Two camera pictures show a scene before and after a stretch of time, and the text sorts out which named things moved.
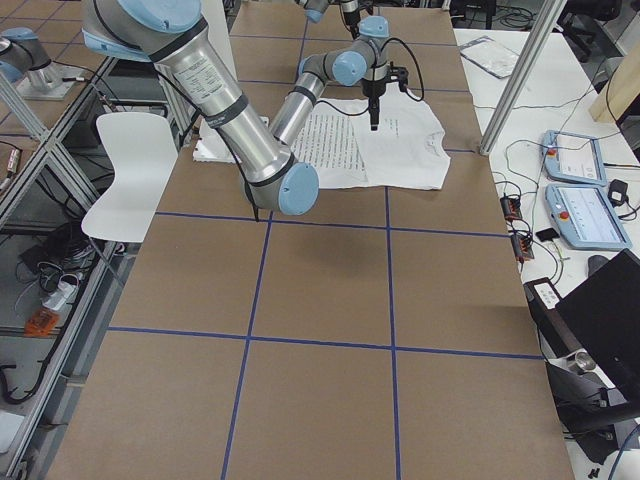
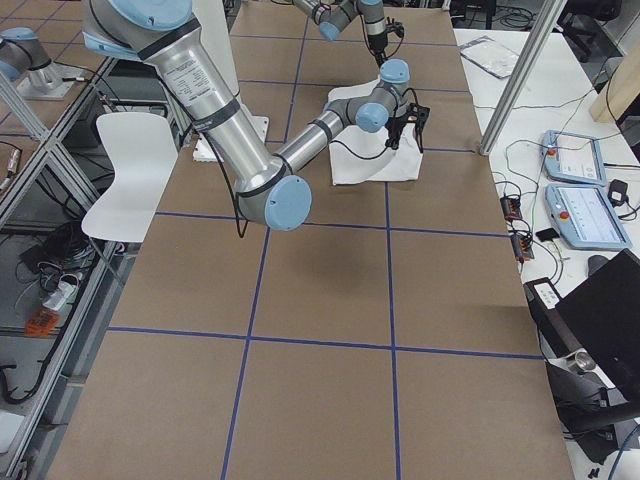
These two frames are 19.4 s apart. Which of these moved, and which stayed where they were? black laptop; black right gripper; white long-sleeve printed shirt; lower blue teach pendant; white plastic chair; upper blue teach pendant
Moved: white long-sleeve printed shirt; black right gripper
Stayed: black laptop; white plastic chair; lower blue teach pendant; upper blue teach pendant
